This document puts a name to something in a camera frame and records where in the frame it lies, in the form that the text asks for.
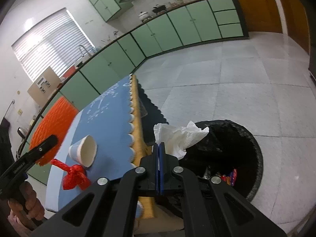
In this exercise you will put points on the orange foam net sleeve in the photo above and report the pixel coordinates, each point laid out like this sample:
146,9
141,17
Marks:
56,122

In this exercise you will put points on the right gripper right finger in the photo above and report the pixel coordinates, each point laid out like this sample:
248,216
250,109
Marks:
209,207

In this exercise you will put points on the green lower cabinets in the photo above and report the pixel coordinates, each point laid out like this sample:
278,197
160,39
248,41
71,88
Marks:
197,22

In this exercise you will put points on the kitchen faucet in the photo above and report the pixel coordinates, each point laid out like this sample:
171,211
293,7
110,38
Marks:
83,50

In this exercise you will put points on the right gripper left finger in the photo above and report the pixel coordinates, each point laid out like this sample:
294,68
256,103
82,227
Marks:
107,209

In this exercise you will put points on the blue paper cup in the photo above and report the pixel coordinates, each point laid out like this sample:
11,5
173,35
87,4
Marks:
84,151

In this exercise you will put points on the white pot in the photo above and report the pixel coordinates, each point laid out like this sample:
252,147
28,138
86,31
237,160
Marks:
144,16

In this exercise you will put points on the wooden door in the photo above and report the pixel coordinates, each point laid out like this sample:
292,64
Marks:
261,15
297,22

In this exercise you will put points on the black trash bin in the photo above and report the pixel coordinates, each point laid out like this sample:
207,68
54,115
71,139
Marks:
227,146

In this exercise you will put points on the red basin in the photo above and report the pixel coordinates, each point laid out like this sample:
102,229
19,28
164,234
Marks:
70,71

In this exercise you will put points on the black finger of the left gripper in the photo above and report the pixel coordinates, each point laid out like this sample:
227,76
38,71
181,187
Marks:
44,152

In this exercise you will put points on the electric kettle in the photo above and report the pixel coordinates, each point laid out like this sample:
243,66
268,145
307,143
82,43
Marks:
22,133

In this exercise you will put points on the black wok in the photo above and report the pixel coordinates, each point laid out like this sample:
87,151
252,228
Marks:
159,9

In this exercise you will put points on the cardboard box with scale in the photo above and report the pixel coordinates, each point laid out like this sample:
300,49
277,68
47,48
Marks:
44,86

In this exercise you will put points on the torn blue biscuit bag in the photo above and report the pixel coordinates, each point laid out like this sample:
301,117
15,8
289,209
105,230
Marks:
230,179

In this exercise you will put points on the red plastic bag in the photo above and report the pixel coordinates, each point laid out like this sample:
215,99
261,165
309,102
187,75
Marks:
75,175

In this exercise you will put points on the window blinds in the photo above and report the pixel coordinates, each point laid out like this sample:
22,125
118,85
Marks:
53,42

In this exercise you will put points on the white tissue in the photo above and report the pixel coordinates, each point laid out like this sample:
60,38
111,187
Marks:
178,139

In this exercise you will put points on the blue table mat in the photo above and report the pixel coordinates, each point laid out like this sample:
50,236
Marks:
109,120

